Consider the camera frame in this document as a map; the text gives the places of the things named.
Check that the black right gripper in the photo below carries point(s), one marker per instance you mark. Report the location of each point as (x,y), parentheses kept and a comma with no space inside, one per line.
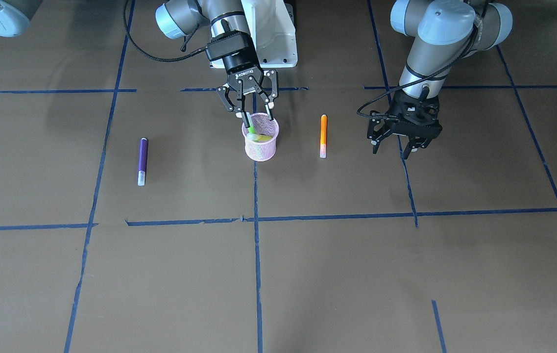
(242,70)

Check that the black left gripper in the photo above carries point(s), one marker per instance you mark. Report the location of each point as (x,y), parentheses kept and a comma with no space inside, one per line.
(375,131)

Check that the orange marker pen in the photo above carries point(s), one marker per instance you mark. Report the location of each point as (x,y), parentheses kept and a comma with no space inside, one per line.
(323,136)

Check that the purple marker pen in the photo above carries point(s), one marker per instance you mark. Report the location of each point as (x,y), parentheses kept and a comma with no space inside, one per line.
(142,162)

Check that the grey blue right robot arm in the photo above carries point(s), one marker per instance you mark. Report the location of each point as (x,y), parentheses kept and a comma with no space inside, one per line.
(175,18)

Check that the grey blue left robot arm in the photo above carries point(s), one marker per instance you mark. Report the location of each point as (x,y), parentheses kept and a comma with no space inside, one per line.
(443,32)

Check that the pink mesh pen holder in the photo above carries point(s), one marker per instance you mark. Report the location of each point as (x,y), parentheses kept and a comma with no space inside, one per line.
(260,152)

